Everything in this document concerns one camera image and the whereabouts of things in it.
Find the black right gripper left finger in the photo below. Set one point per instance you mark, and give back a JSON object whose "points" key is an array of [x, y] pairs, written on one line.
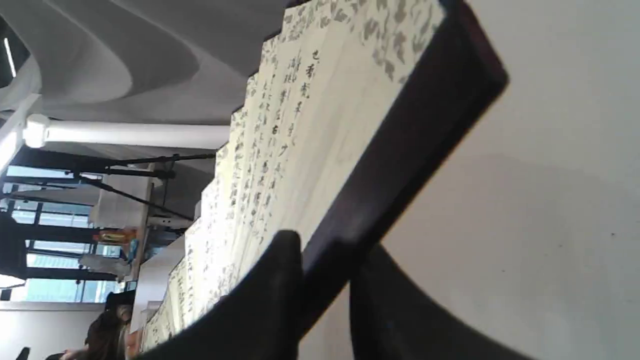
{"points": [[257, 320]]}

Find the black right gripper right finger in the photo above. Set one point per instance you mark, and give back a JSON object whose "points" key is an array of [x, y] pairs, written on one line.
{"points": [[392, 319]]}

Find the paper folding fan dark ribs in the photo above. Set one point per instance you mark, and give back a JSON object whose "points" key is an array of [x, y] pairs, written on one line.
{"points": [[354, 105]]}

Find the white desk lamp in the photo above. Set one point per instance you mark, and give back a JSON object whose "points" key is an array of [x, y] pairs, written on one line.
{"points": [[28, 127]]}

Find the dark haired person background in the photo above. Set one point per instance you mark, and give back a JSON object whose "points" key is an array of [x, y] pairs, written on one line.
{"points": [[104, 339]]}

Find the black metal frame structure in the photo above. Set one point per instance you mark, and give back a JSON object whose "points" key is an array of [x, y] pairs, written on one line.
{"points": [[83, 237]]}

